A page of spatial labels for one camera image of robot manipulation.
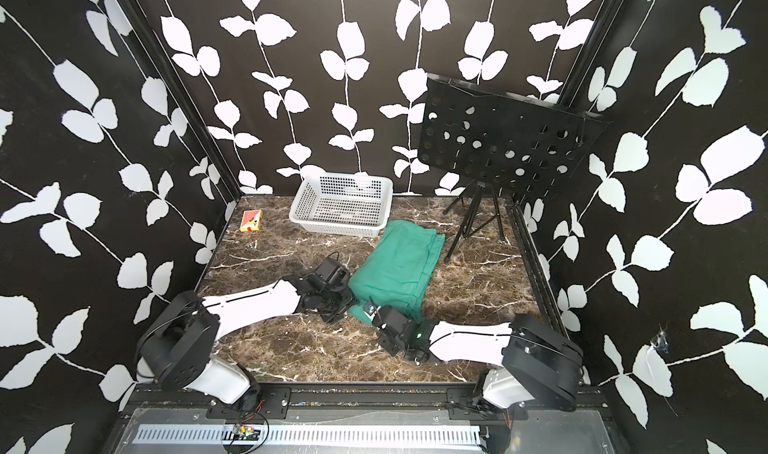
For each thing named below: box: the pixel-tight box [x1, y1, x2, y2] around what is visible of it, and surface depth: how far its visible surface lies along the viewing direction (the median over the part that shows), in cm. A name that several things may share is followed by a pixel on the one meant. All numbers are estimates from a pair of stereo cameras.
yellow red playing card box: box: [240, 209, 263, 232], surface depth 113 cm
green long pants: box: [348, 220, 446, 325], surface depth 100 cm
